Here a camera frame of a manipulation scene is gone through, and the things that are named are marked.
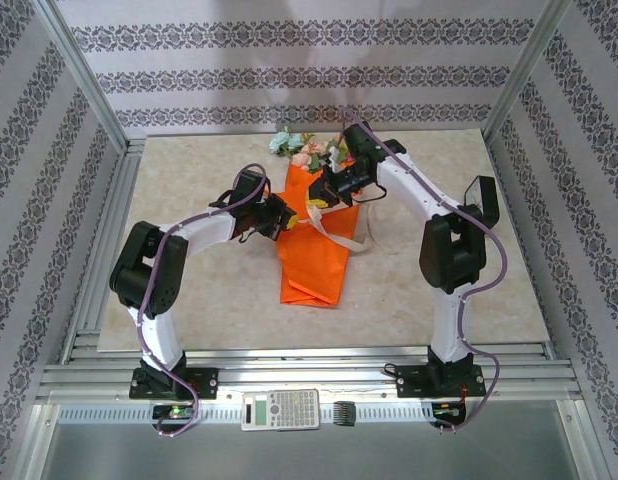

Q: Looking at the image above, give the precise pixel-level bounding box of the aluminium corner post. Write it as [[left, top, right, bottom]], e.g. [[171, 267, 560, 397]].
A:
[[481, 0, 573, 146], [31, 0, 130, 151]]

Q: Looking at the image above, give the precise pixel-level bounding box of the left controller board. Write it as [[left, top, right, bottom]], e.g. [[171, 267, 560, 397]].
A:
[[152, 404, 196, 420]]

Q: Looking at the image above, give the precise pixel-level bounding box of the peach fake flower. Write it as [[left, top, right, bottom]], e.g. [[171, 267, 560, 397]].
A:
[[290, 142, 326, 174]]

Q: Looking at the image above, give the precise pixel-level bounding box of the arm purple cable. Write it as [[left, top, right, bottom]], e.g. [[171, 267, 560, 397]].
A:
[[338, 105, 508, 436], [136, 163, 270, 440]]

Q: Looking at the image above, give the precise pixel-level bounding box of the left aluminium side rail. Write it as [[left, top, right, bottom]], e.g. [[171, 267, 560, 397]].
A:
[[61, 139, 145, 364]]

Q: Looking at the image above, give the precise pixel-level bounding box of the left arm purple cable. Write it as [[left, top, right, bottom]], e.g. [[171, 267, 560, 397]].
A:
[[136, 163, 270, 440]]

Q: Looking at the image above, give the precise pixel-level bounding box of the orange wrapping paper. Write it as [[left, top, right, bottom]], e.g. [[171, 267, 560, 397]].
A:
[[277, 159, 363, 309]]

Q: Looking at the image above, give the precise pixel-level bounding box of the perforated metal cable duct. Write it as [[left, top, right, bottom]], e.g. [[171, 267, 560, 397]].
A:
[[56, 402, 565, 425]]

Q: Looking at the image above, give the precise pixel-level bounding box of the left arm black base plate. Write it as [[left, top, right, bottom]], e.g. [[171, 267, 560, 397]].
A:
[[128, 367, 220, 401]]

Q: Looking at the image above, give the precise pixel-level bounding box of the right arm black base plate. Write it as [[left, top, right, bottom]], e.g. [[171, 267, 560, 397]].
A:
[[394, 363, 488, 400]]

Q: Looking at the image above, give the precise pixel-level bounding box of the cream printed ribbon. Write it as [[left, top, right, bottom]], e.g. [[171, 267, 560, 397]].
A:
[[293, 204, 385, 254]]

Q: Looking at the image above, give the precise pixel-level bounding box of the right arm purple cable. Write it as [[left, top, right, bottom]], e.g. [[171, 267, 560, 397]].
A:
[[338, 105, 508, 436]]

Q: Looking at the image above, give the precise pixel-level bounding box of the right aluminium corner post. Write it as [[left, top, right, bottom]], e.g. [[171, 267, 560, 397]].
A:
[[481, 0, 573, 146]]

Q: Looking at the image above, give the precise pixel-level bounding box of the black alarm clock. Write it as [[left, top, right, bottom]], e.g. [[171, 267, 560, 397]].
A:
[[463, 175, 501, 226]]

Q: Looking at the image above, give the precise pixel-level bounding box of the left aluminium corner post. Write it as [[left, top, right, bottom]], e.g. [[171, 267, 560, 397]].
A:
[[31, 0, 130, 151]]

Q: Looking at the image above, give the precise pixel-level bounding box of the aluminium front frame rail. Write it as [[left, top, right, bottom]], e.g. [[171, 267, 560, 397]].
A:
[[36, 349, 583, 401]]

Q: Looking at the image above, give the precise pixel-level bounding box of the grey calculator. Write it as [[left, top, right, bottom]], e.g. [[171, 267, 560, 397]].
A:
[[240, 388, 321, 432]]

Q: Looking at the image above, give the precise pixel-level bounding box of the light blue fake flower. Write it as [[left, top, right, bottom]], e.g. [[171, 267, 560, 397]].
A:
[[267, 127, 303, 159]]

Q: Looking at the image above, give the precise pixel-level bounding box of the aluminium side rail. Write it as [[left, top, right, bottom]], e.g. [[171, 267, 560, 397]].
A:
[[61, 139, 145, 364], [483, 134, 558, 359]]

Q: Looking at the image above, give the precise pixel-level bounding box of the right aluminium side rail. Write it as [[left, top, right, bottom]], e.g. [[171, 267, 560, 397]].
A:
[[483, 134, 558, 359]]

